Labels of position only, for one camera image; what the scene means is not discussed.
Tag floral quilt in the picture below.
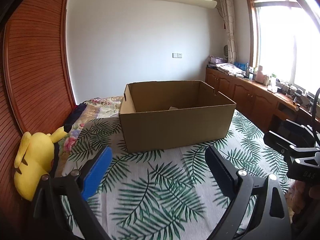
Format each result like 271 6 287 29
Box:
55 96 123 157

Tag white wall switch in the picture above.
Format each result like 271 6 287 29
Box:
172 53 182 59

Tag pink container on cabinet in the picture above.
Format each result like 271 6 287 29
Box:
255 66 265 84

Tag folded papers on cabinet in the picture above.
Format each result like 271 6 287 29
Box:
216 63 245 77

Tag brown cardboard box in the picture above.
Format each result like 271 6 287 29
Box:
119 81 236 153

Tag wooden framed window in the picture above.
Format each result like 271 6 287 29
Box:
247 0 319 94

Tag patterned window curtain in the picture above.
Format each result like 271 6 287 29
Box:
220 0 237 63

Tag wooden low cabinet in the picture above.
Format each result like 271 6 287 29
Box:
205 67 312 132

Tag yellow Pikachu plush toy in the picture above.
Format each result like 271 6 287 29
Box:
14 127 67 202

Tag palm leaf print bedsheet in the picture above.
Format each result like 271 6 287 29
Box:
55 109 292 240

